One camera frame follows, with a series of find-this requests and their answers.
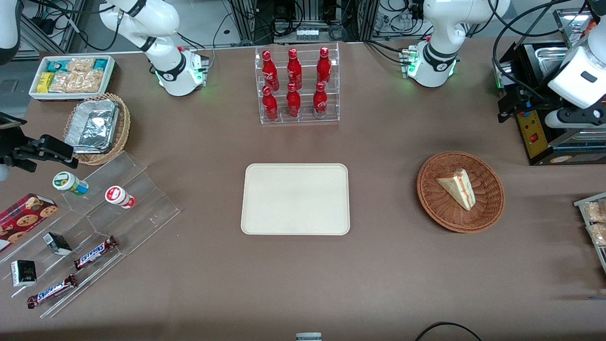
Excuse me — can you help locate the large clear cracker bag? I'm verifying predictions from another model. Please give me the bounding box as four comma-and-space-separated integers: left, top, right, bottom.
49, 70, 104, 94

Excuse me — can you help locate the black food warmer cabinet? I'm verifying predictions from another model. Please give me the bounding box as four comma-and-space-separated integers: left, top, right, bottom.
492, 7, 606, 166

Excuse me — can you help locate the triangular sandwich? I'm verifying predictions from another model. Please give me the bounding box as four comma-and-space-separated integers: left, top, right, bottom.
436, 169, 474, 212

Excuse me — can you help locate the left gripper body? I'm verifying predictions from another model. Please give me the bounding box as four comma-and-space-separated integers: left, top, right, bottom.
498, 88, 562, 125

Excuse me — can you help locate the light oval wicker basket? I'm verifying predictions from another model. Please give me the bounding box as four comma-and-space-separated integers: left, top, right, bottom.
63, 93, 131, 166

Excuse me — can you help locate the steel warmer pan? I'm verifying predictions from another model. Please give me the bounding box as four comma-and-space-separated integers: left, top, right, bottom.
535, 46, 571, 72

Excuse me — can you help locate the white plastic snack bin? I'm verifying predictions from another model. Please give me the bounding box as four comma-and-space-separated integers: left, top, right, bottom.
29, 55, 116, 101

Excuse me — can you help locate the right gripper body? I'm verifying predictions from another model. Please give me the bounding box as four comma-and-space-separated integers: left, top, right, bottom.
0, 127, 42, 173

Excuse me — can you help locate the red label yogurt cup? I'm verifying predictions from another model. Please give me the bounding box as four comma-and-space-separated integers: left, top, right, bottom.
105, 186, 137, 209

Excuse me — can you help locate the silver foil tray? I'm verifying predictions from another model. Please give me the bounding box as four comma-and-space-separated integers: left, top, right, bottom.
64, 99, 120, 154

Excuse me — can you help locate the clear acrylic bottle rack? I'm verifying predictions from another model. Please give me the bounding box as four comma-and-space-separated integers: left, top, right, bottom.
255, 43, 340, 125

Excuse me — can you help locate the red cola bottle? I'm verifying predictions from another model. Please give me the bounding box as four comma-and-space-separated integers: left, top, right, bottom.
313, 82, 329, 118
262, 86, 279, 121
286, 83, 302, 119
316, 47, 332, 86
287, 48, 303, 90
262, 51, 279, 91

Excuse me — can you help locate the brown round wicker basket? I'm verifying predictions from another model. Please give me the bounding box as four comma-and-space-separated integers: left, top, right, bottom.
417, 151, 505, 233

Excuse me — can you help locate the clear acrylic stepped shelf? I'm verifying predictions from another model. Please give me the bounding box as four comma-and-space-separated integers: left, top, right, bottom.
0, 151, 181, 319

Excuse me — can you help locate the red cookie box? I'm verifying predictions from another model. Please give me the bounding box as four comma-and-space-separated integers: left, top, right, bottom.
0, 193, 59, 252

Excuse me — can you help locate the small clear cracker bag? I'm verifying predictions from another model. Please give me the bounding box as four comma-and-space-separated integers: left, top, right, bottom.
66, 57, 96, 73

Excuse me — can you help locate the cream rectangular tray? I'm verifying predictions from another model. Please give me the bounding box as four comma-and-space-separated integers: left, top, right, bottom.
241, 163, 350, 236

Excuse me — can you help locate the green label yogurt cup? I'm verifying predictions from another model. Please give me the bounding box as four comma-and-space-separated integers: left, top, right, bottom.
52, 171, 89, 197

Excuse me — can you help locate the brown snickers bar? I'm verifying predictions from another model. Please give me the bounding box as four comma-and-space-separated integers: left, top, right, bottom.
27, 274, 78, 309
73, 235, 118, 271

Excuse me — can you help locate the black cable loop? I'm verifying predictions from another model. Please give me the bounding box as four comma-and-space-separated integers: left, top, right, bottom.
415, 322, 482, 341

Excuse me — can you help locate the small black box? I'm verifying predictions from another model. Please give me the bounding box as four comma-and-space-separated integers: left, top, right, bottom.
43, 232, 73, 257
10, 260, 37, 287

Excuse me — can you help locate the grey metal snack tray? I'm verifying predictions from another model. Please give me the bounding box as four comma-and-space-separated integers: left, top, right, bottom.
573, 191, 606, 274

